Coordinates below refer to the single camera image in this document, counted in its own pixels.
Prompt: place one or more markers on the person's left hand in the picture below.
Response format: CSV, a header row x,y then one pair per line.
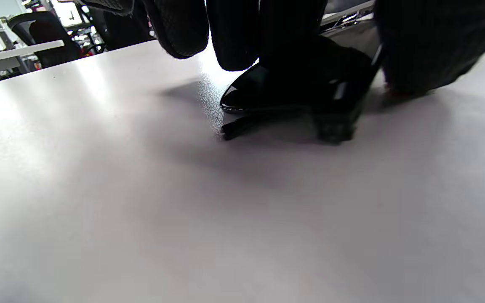
x,y
427,38

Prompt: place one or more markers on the glossy black stapler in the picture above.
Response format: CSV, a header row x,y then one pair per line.
x,y
310,88

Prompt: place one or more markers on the black office chair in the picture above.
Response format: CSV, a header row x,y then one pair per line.
x,y
49,35

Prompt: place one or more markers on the white desk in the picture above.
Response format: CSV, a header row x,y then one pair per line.
x,y
11,57

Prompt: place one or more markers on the grey table with metal frame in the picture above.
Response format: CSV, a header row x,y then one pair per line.
x,y
345,14

